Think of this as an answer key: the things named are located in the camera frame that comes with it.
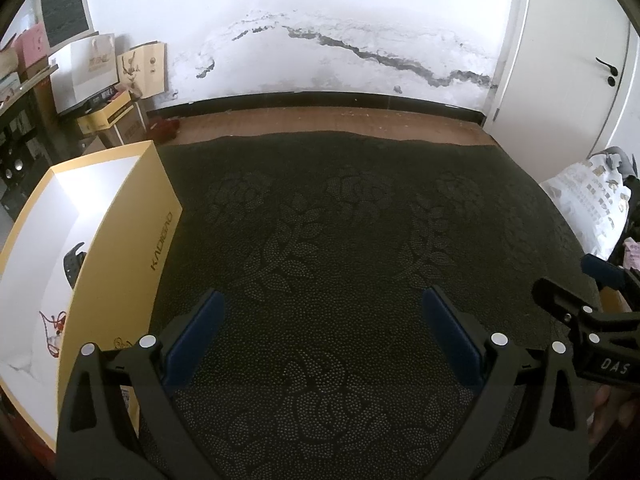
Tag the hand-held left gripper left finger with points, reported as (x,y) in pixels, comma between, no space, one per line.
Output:
(192,340)

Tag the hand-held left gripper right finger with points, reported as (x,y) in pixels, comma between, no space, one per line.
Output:
(452,340)

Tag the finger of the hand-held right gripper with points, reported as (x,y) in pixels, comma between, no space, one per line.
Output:
(560,297)
(607,272)

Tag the yellow cardboard box white inside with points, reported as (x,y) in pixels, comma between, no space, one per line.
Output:
(120,240)

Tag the black hair claw clip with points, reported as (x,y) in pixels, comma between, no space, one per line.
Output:
(72,265)

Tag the person's right hand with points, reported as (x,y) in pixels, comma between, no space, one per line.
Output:
(602,417)

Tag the white printed plastic bag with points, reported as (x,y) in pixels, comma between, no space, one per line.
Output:
(585,200)

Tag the grey cloth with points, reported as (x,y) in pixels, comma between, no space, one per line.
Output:
(622,162)

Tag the dark flower-pattern mat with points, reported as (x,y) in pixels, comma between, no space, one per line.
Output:
(350,240)

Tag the red cloth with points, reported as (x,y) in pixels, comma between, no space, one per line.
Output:
(165,129)

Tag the white door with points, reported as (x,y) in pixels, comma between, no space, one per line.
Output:
(565,55)

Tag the brown cardboard box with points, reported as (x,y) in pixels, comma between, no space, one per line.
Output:
(125,127)

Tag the small yellow box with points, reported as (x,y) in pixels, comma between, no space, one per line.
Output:
(105,112)

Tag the dark storage shelf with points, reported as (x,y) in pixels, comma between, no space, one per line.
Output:
(20,140)

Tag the tan paper bag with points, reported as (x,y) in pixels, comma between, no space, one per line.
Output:
(145,70)

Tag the white paper bag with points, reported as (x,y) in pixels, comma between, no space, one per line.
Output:
(87,72)

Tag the pink box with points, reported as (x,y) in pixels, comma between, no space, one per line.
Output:
(32,47)

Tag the white framed dark board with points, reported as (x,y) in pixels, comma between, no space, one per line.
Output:
(65,10)

